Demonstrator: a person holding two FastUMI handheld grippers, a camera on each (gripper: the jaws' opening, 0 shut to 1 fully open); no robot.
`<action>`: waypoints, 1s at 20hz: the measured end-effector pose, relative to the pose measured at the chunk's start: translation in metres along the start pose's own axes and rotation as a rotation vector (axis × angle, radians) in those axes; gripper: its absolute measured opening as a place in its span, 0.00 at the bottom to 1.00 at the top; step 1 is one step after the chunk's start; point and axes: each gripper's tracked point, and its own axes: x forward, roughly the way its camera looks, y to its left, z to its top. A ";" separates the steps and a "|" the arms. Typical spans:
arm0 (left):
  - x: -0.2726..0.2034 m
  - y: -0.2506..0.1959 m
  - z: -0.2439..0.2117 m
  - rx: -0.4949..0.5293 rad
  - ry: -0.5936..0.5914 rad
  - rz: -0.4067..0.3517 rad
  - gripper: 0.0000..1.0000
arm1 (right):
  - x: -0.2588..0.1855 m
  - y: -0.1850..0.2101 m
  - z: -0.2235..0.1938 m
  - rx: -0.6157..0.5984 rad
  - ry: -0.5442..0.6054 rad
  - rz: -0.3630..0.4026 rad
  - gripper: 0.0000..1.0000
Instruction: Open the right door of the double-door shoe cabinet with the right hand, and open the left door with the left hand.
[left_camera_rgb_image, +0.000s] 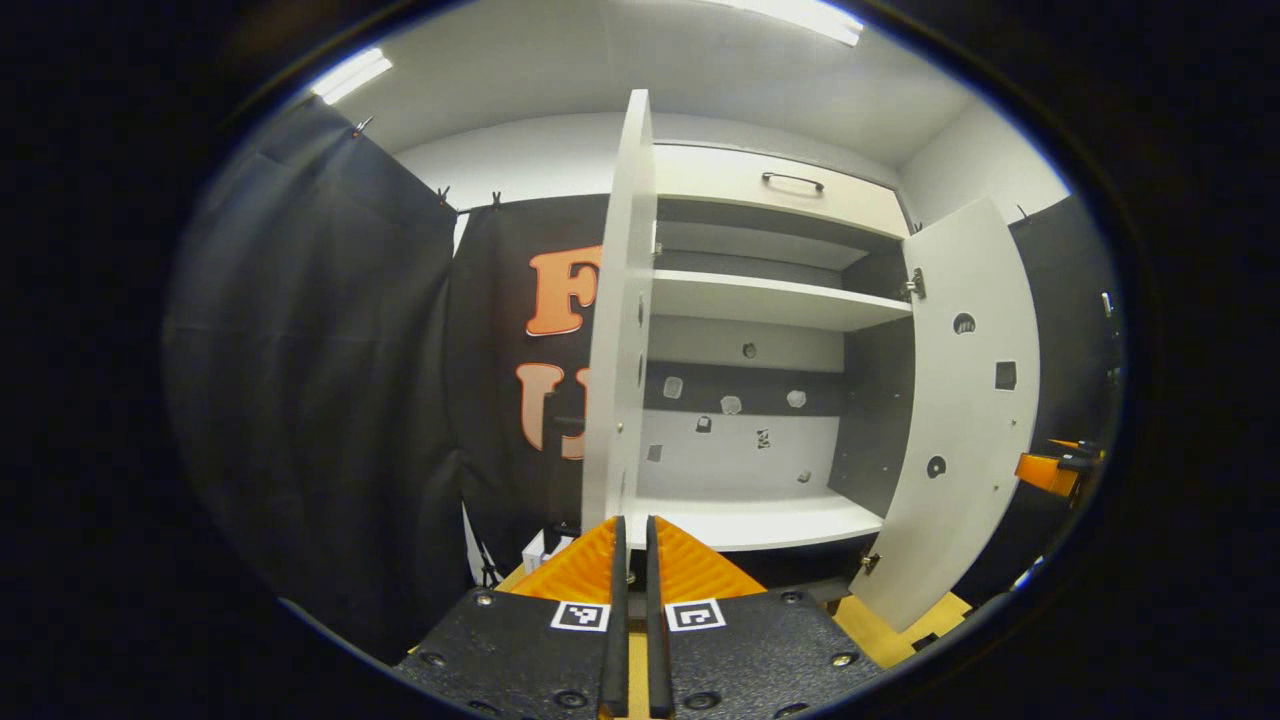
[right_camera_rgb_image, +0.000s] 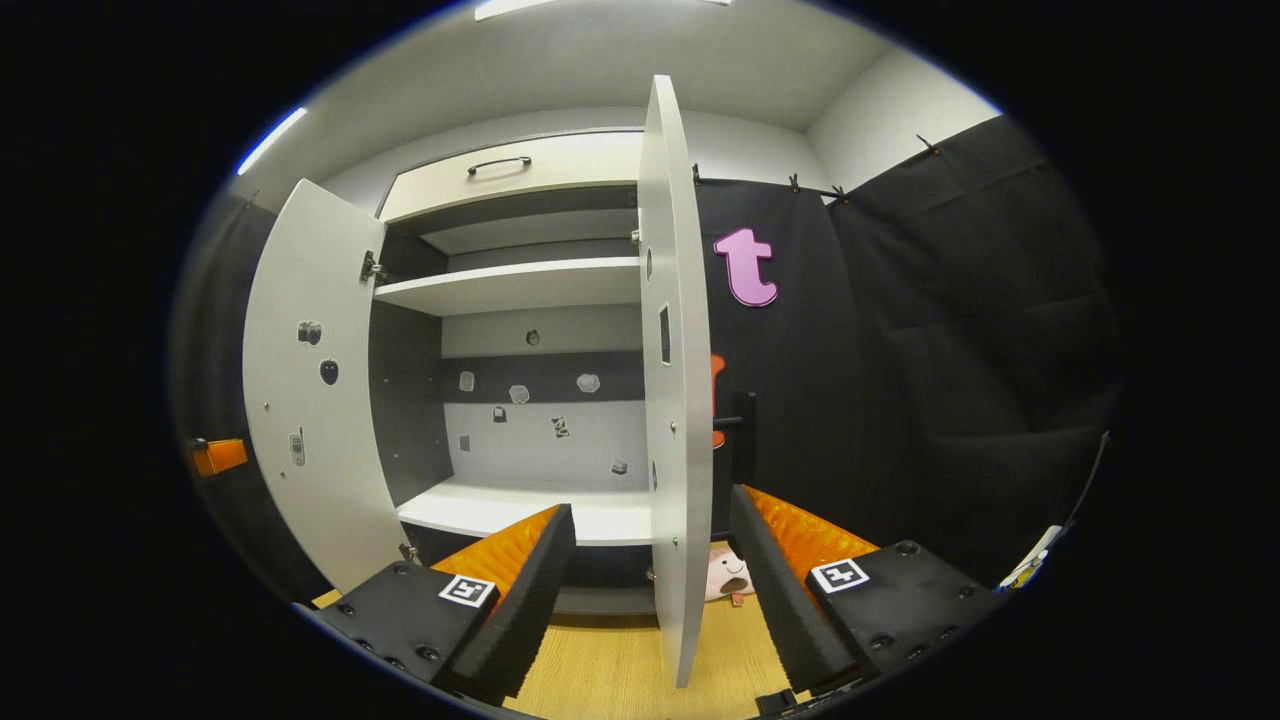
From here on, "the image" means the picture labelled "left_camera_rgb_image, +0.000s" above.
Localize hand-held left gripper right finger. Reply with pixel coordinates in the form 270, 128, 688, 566
645, 515, 886, 719

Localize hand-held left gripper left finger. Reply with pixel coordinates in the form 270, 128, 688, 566
395, 517, 629, 719

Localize beige double-door shoe cabinet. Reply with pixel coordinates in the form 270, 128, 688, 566
625, 140, 916, 591

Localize black backdrop cloth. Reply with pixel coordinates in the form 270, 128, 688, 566
165, 95, 1121, 661

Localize short ceiling light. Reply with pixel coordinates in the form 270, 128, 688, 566
310, 47, 393, 105

